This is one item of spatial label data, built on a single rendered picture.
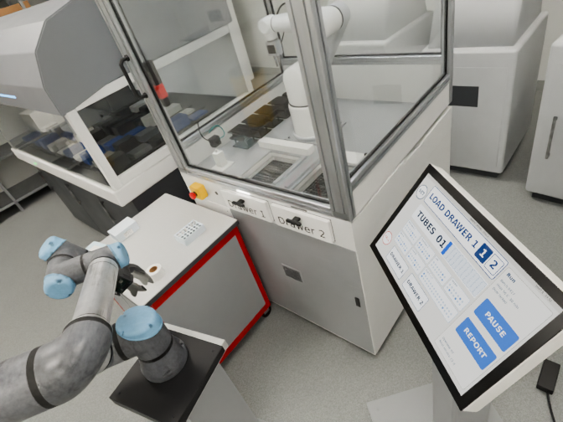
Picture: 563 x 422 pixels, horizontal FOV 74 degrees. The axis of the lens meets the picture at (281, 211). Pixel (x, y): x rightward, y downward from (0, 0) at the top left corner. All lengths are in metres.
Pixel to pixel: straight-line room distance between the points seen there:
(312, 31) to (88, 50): 1.33
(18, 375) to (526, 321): 0.91
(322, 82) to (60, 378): 0.88
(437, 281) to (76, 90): 1.77
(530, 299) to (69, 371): 0.85
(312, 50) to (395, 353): 1.54
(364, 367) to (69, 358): 1.52
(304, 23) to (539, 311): 0.80
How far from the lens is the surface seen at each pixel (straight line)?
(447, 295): 0.95
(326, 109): 1.09
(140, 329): 1.18
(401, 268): 1.07
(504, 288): 0.87
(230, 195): 1.71
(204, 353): 1.32
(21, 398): 0.85
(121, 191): 2.24
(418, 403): 1.94
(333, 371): 2.07
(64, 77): 2.07
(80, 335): 0.84
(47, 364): 0.82
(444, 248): 0.98
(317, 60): 1.04
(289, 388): 2.07
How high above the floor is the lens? 1.81
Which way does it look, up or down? 37 degrees down
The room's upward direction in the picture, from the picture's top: 18 degrees counter-clockwise
